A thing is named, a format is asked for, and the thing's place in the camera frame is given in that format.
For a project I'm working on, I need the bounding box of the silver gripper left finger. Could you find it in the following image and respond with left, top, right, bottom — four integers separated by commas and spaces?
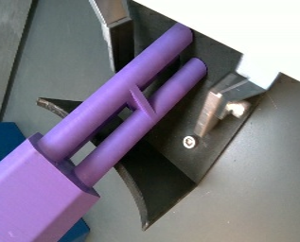
88, 0, 134, 73

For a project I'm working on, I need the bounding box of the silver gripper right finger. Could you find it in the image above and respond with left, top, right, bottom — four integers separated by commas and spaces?
194, 73, 265, 137

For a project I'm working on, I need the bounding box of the purple three prong object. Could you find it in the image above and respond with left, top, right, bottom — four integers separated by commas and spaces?
0, 22, 208, 242

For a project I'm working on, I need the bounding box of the blue shape sorter block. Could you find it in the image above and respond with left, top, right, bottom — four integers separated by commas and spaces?
0, 125, 88, 242

